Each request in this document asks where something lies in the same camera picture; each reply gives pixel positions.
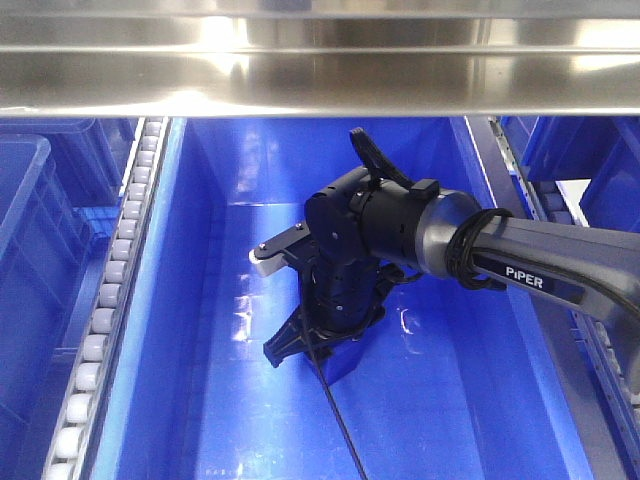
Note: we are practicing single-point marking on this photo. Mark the white roller track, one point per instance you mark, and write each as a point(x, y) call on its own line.
point(76, 433)

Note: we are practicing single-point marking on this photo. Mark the blue plastic block part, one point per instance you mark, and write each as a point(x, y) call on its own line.
point(338, 360)

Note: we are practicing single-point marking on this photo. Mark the steel shelf rail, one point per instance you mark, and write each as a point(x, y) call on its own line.
point(319, 58)

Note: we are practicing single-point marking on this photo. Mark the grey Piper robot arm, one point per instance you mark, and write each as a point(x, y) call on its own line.
point(366, 233)

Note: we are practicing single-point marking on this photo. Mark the large blue plastic bin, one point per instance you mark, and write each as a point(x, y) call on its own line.
point(225, 374)

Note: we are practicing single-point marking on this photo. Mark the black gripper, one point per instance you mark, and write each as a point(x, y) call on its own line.
point(337, 303)

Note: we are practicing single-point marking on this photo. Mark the blue bin left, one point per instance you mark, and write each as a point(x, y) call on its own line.
point(60, 183)

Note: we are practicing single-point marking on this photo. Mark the blue bin right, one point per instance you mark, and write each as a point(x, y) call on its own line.
point(602, 150)

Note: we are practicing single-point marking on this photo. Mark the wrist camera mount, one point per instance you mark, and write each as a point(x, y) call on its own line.
point(293, 247)

